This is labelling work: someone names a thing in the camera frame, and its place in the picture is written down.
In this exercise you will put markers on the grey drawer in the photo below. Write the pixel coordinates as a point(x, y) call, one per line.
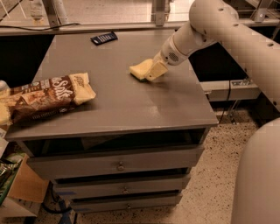
point(126, 186)
point(120, 161)
point(128, 202)

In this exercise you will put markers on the bottom grey drawer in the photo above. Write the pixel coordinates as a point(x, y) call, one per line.
point(128, 202)

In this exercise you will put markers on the middle grey drawer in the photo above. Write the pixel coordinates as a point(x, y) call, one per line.
point(126, 186)

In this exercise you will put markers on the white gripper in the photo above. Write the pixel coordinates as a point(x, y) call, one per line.
point(170, 53)

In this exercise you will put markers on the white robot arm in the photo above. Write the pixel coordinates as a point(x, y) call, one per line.
point(257, 185)

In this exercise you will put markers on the yellow sponge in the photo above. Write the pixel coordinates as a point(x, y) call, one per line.
point(140, 70)

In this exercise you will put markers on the green snack bag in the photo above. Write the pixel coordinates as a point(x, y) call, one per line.
point(8, 169)

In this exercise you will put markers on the cardboard box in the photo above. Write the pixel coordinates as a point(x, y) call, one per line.
point(26, 193)

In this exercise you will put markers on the brown sea salt chip bag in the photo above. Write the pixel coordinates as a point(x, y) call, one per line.
point(44, 98)

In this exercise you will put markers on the grey drawer cabinet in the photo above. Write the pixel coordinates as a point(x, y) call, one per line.
point(126, 114)

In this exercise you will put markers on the top grey drawer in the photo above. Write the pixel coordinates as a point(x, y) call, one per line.
point(120, 161)

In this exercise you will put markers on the dark blue rxbar blueberry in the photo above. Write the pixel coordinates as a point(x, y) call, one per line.
point(104, 38)

